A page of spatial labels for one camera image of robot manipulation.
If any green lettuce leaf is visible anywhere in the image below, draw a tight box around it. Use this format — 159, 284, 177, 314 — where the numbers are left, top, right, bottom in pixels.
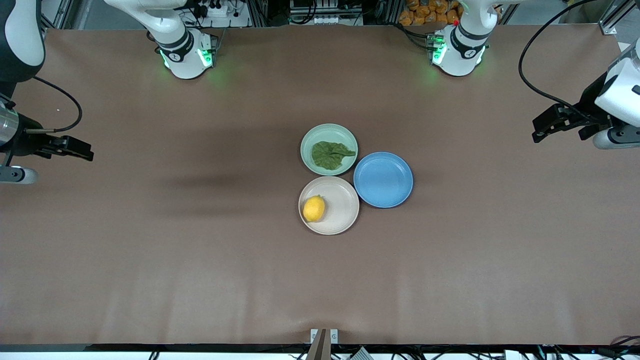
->
311, 141, 357, 171

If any yellow lemon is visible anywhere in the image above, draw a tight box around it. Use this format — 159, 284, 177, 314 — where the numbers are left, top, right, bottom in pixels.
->
302, 195, 326, 223

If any orange snack bag pile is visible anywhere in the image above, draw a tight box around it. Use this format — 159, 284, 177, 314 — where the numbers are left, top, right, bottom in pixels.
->
398, 0, 462, 27

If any blue round plate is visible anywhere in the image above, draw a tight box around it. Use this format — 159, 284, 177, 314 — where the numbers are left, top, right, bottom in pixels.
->
353, 151, 414, 209

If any green round plate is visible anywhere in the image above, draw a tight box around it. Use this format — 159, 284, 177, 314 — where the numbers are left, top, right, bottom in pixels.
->
300, 123, 359, 177

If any beige round plate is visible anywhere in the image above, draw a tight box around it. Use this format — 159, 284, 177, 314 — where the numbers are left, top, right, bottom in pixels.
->
298, 175, 360, 236

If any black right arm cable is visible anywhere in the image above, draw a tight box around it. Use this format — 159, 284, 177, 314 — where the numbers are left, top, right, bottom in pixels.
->
32, 76, 83, 134

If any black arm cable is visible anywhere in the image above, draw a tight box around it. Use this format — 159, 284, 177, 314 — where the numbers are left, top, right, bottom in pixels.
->
32, 76, 83, 134
518, 0, 601, 113

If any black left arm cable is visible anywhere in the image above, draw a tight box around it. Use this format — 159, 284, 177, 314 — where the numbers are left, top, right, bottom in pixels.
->
518, 0, 601, 113

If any aluminium frame profile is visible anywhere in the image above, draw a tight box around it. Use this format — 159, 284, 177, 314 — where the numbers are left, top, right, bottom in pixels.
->
597, 0, 640, 36
42, 0, 76, 30

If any black base cable bundle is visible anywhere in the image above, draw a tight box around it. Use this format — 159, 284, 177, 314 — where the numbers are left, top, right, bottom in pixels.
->
395, 22, 437, 51

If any metal table edge bracket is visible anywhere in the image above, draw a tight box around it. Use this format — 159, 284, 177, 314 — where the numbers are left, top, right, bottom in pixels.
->
310, 328, 339, 346

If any brown wooden post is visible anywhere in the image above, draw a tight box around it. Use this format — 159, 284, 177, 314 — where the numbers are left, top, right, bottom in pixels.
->
306, 328, 328, 360

